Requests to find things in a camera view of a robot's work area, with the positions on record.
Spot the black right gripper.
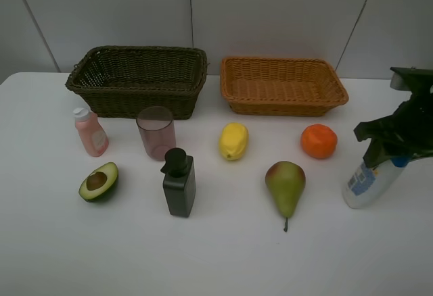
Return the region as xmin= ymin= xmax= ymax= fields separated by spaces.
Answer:
xmin=354 ymin=94 xmax=432 ymax=168

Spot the white bottle blue cap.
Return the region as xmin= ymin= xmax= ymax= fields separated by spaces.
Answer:
xmin=342 ymin=157 xmax=410 ymax=209

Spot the orange fruit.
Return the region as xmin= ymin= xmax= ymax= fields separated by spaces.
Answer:
xmin=300 ymin=124 xmax=338 ymax=159

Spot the green red pear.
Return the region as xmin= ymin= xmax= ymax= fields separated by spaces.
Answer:
xmin=265 ymin=161 xmax=306 ymax=232

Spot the yellow lemon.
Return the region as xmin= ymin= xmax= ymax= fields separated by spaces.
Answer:
xmin=219 ymin=122 xmax=249 ymax=161

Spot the orange wicker basket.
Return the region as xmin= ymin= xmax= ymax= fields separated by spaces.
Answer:
xmin=220 ymin=57 xmax=348 ymax=117

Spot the black pump dispenser bottle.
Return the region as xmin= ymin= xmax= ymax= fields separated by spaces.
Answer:
xmin=160 ymin=148 xmax=196 ymax=218

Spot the translucent pink cup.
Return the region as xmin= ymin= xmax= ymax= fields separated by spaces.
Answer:
xmin=136 ymin=106 xmax=176 ymax=161

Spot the dark brown wicker basket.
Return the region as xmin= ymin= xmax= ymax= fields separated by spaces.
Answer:
xmin=66 ymin=45 xmax=208 ymax=120

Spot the halved avocado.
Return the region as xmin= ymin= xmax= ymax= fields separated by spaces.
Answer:
xmin=78 ymin=162 xmax=119 ymax=203

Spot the pink bottle white cap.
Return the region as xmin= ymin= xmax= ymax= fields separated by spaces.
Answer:
xmin=73 ymin=107 xmax=109 ymax=157

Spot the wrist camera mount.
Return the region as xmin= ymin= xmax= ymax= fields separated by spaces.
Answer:
xmin=390 ymin=67 xmax=433 ymax=95

